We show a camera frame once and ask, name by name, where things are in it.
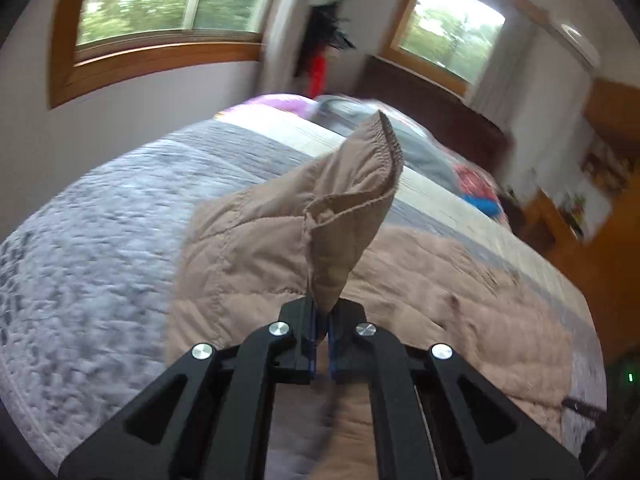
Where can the white air conditioner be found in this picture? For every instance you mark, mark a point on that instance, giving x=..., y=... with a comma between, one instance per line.
x=580, y=42

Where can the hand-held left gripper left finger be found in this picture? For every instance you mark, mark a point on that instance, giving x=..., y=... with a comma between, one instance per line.
x=311, y=355

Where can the grey pillow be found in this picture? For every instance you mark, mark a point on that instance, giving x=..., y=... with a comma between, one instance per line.
x=425, y=155

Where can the blue cloth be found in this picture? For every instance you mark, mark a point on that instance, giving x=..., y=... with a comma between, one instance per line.
x=487, y=207

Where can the light striped curtain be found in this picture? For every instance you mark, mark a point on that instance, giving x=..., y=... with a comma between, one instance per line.
x=505, y=75
x=285, y=25

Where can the red patterned cloth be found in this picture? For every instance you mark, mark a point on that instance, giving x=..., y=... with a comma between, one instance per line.
x=472, y=182

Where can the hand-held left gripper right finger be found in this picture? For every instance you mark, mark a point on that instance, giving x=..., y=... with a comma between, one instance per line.
x=333, y=355

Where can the purple cloth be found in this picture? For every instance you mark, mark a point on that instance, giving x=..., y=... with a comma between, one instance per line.
x=280, y=105

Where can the wooden wardrobe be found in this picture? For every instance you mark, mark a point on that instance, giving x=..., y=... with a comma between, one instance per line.
x=615, y=280

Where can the small wooden framed window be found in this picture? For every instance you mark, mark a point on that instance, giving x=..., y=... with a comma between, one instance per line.
x=450, y=25

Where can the grey patterned bedspread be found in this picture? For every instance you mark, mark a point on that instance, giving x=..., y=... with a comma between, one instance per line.
x=100, y=260

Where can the tan quilted jacket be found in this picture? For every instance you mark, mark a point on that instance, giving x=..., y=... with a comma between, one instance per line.
x=250, y=240

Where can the hanging dark and red clothes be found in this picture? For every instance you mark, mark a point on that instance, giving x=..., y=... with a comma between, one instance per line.
x=320, y=40

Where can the wooden bedside desk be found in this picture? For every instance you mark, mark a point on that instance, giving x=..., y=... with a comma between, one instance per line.
x=545, y=220

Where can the dark wooden headboard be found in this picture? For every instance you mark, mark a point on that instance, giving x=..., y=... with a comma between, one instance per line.
x=450, y=110

